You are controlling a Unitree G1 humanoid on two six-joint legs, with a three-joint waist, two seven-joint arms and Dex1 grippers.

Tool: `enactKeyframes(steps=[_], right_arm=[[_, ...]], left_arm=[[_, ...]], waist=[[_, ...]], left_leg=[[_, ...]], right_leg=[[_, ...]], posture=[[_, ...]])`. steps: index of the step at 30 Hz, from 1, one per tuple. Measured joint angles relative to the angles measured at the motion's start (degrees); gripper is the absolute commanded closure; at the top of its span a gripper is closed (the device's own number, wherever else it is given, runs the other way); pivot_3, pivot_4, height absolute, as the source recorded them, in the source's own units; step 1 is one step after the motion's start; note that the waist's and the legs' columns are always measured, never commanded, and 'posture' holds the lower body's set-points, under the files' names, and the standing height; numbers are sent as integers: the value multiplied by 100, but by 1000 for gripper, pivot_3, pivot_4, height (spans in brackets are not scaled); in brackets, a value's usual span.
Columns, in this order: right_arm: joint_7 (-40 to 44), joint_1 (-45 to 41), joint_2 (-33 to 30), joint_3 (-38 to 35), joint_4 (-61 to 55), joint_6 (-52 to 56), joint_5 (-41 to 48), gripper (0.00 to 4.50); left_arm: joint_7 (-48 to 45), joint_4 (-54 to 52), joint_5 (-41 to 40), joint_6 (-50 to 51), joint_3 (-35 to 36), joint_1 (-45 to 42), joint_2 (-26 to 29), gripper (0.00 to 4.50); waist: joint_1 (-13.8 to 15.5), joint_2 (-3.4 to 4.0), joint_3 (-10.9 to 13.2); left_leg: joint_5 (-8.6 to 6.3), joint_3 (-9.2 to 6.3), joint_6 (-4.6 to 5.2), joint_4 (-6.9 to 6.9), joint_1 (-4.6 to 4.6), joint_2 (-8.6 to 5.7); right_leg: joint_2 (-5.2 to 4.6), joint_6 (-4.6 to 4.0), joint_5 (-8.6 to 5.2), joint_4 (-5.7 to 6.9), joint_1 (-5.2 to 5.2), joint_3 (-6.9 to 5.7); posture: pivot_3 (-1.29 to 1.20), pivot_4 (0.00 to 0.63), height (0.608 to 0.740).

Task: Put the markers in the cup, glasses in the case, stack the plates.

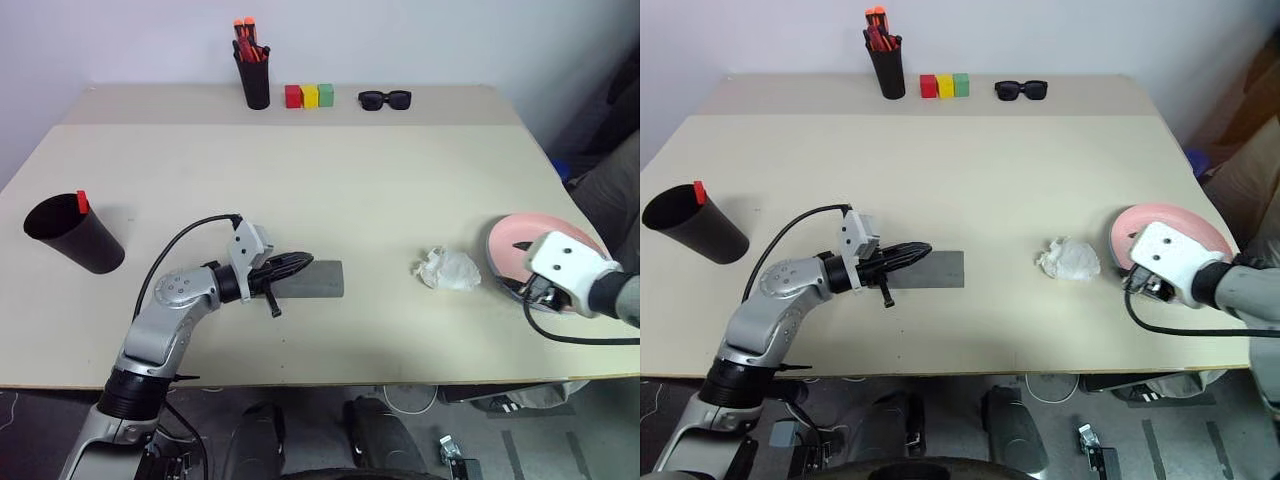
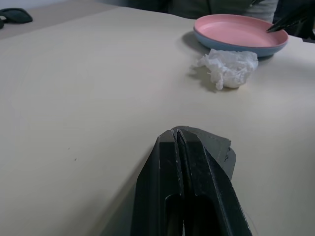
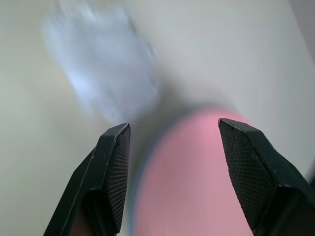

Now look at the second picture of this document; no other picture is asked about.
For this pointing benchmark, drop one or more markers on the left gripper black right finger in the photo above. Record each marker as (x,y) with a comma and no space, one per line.
(204,191)

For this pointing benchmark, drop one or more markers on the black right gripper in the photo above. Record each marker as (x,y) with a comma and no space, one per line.
(307,28)

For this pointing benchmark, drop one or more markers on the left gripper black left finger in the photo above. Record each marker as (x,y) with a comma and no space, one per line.
(152,191)

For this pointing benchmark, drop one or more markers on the pink plastic plate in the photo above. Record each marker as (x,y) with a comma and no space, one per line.
(236,32)

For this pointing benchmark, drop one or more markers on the white crumpled tissue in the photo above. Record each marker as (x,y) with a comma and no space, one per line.
(231,68)

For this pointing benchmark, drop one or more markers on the blue plastic plate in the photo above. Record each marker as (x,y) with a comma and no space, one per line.
(216,46)

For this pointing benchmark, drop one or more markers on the black sunglasses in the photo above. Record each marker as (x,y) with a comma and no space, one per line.
(17,16)

